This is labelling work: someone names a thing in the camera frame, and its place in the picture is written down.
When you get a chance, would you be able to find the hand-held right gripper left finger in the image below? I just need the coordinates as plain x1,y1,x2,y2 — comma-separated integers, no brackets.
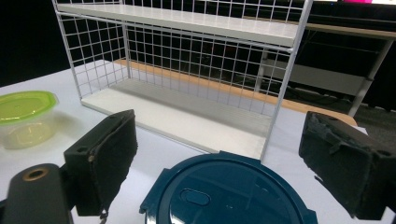
63,108,139,217

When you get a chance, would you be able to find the yellow-green plastic bowl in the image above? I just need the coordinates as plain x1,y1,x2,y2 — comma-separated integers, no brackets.
0,90,60,150

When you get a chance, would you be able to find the white wire shelf rack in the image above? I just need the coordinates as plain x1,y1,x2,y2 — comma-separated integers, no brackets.
50,0,314,162

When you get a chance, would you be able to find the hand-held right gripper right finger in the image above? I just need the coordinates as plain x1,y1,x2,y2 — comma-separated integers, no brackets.
298,110,396,221

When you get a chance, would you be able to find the white-legged desk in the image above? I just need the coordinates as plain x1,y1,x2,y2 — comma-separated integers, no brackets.
248,18,396,119

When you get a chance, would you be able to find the glass container with blue lid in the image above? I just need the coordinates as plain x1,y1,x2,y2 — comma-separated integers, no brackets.
138,150,319,224

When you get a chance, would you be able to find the white table cover sheet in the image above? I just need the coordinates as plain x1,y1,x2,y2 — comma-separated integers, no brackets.
0,59,396,224

